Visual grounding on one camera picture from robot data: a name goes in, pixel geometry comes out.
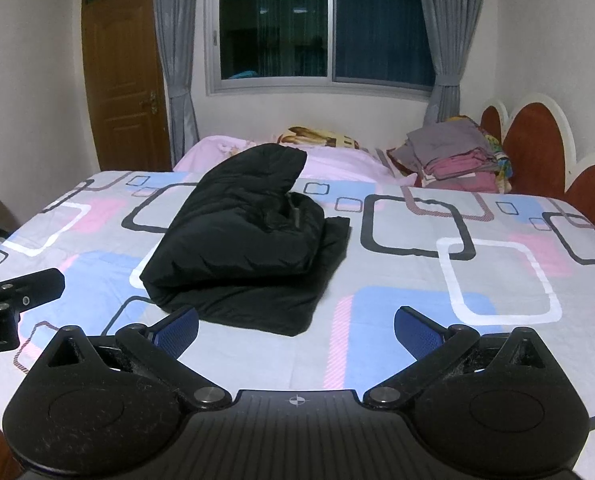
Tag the grey curtain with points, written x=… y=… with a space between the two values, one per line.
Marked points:
x=175 y=50
x=447 y=35

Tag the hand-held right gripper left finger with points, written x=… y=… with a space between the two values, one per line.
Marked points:
x=178 y=329

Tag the yellow printed pillow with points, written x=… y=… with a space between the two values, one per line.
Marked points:
x=317 y=138

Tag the black padded jacket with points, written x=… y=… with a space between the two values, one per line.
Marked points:
x=237 y=250

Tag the brown wooden door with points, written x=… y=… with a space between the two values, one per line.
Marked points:
x=122 y=75

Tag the bed with patterned sheet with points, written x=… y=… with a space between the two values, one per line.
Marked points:
x=452 y=270

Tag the stack of folded clothes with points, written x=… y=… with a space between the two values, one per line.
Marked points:
x=452 y=160

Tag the brown scalloped headboard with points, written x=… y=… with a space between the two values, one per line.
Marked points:
x=532 y=145

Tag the sliding glass window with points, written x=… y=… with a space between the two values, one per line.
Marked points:
x=317 y=30

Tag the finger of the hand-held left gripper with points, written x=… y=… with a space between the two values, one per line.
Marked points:
x=32 y=287

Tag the pink blanket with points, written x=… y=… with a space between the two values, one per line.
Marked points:
x=337 y=162

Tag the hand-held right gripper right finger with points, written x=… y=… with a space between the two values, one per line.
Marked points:
x=417 y=331

